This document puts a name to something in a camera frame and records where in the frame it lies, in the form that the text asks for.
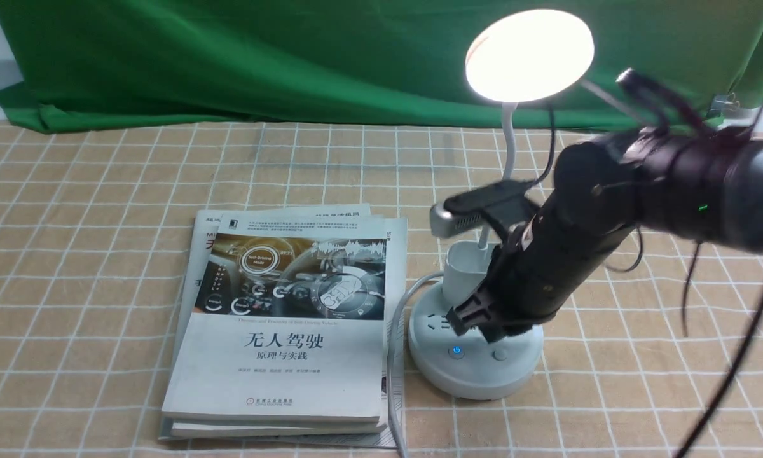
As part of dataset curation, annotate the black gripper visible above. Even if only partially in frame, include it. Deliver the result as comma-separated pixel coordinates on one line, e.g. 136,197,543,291
445,223,573,344

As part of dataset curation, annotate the white desk lamp with sockets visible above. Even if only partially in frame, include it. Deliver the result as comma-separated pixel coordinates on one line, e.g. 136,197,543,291
409,8,595,401

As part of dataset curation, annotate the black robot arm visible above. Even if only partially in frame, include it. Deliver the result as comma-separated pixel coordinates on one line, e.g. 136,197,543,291
442,128,763,343

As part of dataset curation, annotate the bottom book under stack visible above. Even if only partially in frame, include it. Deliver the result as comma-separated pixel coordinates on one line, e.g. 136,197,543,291
159,204,408,448

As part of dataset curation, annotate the top book with car cover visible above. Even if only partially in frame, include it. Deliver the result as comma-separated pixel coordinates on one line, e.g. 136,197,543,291
162,214,389,423

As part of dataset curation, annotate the metal binder clip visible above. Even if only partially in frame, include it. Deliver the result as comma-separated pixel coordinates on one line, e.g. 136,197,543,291
707,93,740,117

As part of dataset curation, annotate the green backdrop cloth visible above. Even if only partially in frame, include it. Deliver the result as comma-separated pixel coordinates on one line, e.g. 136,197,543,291
0,1,763,134

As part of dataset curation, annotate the white lamp power cable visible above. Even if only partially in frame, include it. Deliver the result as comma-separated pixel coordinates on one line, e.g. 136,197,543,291
387,271,444,458

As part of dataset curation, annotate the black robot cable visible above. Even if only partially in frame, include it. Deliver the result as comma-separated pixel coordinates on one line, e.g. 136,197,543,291
673,223,763,458

